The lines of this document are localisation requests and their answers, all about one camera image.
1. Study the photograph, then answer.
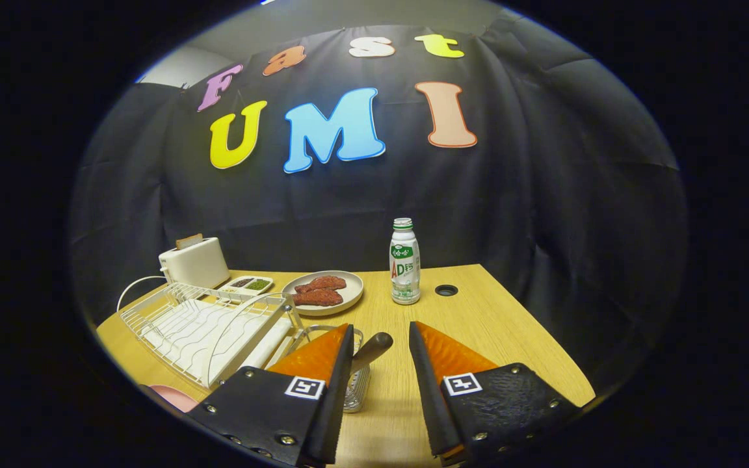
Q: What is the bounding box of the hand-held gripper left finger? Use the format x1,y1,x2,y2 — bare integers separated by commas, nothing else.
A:
187,323,356,468

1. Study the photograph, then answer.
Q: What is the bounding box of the white divided dish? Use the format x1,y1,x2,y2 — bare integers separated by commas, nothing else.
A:
220,276,274,298

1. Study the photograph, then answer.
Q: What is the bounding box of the white toaster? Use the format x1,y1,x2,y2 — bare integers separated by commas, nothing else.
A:
158,237,231,290

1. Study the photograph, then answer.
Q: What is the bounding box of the red meat slice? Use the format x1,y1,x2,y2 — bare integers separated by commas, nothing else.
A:
294,276,347,294
292,288,344,307

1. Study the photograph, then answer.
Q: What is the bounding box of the black backdrop cloth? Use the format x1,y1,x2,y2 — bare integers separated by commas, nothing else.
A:
69,26,690,391

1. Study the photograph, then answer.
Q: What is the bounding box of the white drip tray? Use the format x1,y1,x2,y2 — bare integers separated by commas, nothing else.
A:
140,299,294,387

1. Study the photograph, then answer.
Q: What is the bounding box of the pink plate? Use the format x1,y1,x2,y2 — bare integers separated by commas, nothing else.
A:
150,385,200,413

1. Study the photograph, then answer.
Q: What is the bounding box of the metal wire basket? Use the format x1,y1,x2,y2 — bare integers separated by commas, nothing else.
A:
293,324,373,414

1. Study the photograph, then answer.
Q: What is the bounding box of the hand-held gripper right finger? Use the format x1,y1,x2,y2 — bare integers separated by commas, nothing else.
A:
408,320,580,467

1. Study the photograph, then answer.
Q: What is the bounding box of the beige plate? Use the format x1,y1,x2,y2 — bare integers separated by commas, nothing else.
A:
282,270,365,317

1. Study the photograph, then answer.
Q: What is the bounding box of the white wire dish rack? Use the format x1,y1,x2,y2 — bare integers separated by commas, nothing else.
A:
118,281,307,389

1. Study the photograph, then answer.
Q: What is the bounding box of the spoon with dark handle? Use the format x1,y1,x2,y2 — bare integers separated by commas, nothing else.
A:
350,332,393,376

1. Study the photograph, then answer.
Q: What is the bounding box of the white power cable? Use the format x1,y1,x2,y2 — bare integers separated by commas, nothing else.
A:
116,276,168,313

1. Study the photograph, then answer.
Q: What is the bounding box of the white green drink bottle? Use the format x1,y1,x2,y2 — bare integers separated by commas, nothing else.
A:
389,218,421,306

